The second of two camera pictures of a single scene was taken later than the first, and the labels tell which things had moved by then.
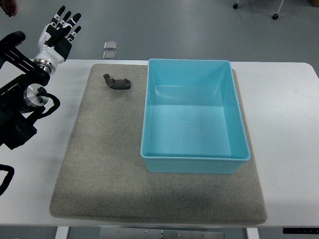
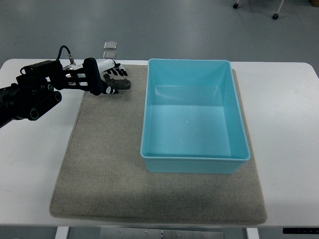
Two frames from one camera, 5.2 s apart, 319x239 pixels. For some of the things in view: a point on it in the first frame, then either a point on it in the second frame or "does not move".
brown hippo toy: [118, 84] does not move
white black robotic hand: [54, 43] -> [109, 65]
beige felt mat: [101, 178] does not move
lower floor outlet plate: [110, 55] does not move
